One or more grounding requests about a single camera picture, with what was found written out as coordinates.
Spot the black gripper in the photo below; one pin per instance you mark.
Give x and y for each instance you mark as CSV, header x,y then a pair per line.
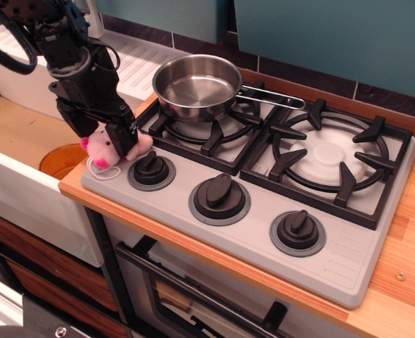
x,y
87,95

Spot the pink stuffed pig toy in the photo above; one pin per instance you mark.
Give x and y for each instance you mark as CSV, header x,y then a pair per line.
x,y
103,158

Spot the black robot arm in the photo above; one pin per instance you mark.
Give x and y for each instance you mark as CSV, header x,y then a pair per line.
x,y
56,30

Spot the stainless steel pan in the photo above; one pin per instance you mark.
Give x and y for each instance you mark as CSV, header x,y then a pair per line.
x,y
201,88

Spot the orange plastic bowl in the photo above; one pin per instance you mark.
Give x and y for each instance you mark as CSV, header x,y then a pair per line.
x,y
62,160

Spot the black left stove knob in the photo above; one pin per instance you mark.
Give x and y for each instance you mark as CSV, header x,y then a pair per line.
x,y
151,173

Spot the black stove knob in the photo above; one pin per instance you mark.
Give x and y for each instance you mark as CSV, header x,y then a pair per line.
x,y
298,234
151,173
219,201

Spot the white toy sink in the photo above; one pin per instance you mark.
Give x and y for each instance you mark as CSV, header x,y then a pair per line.
x,y
31,127

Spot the grey toy faucet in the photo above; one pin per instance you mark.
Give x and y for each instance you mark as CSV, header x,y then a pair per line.
x,y
96,28

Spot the black left burner grate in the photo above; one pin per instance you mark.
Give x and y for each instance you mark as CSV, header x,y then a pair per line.
x,y
223,145

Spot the black burner grate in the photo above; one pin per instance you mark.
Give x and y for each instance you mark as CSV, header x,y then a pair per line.
x,y
223,145
358,201

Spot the black middle stove knob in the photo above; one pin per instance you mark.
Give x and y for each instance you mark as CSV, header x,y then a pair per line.
x,y
219,201

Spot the grey toy stove top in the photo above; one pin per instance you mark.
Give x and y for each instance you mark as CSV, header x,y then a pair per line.
x,y
340,271

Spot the toy oven door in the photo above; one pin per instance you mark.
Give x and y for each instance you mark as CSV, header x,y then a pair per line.
x,y
191,319

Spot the wooden drawer fronts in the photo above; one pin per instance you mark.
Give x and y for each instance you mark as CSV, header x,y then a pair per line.
x,y
59,281

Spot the black right stove knob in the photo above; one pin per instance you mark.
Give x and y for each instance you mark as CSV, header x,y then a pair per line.
x,y
298,234

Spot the white right burner cap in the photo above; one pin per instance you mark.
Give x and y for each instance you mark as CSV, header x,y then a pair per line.
x,y
326,150

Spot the black right burner grate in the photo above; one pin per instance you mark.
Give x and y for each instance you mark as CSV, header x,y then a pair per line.
x,y
358,201

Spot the teal cabinet right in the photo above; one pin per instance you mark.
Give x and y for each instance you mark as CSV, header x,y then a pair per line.
x,y
372,42

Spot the black oven door handle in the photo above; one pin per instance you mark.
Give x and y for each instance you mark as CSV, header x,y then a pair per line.
x,y
137,256

